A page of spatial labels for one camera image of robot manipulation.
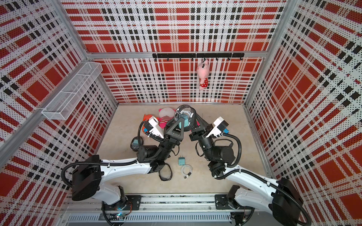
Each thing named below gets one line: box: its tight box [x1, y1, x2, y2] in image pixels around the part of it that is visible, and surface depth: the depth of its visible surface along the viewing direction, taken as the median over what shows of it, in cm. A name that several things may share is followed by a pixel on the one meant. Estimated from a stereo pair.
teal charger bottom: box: [178, 155, 186, 166], surface depth 89 cm
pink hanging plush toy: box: [197, 58, 210, 91], surface depth 94 cm
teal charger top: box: [132, 138, 140, 147], surface depth 96 cm
